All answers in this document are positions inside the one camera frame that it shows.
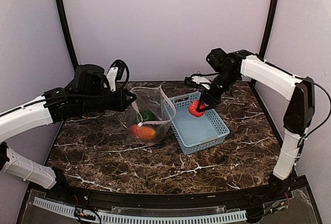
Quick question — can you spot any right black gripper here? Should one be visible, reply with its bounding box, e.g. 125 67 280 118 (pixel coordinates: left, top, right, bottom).
197 69 239 111

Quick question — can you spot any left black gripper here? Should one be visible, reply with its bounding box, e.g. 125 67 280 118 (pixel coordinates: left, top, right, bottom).
79 86 136 113

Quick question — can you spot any red apple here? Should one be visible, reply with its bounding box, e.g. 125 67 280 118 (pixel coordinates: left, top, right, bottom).
188 100 205 117

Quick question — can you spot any light blue plastic basket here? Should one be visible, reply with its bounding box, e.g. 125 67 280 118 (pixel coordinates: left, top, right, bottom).
162 92 230 155

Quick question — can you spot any green pepper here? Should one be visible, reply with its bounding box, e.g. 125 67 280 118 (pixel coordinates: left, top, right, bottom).
140 110 157 122

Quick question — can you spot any orange persimmon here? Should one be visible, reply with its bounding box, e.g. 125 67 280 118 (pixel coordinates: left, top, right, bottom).
129 125 156 141

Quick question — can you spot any clear zip top bag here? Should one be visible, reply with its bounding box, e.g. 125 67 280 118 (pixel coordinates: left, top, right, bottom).
127 86 176 146

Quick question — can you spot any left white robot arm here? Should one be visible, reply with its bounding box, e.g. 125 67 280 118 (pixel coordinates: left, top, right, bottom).
1 59 137 201

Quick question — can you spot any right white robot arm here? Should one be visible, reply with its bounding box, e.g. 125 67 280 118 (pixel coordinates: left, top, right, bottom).
184 48 325 181

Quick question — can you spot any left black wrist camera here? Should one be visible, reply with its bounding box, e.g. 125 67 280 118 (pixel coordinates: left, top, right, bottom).
73 64 105 94

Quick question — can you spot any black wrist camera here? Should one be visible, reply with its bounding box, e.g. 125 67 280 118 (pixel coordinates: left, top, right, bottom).
73 64 105 94
206 48 227 72

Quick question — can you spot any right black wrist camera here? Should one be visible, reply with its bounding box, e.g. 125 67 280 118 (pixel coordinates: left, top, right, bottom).
206 48 227 72

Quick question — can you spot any black front rail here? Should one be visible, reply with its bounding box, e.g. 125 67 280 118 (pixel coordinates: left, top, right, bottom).
43 182 293 209

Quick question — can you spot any white slotted cable duct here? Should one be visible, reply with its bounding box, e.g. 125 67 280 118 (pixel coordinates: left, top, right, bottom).
33 197 247 224

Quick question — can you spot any left black frame post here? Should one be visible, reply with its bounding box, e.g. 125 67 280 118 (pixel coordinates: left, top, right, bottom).
55 0 79 70

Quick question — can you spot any black frame post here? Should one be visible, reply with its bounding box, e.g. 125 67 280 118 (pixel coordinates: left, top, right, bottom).
259 0 278 59
55 0 79 70

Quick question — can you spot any right black frame post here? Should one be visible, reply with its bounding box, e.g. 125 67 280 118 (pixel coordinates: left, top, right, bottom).
259 0 278 59

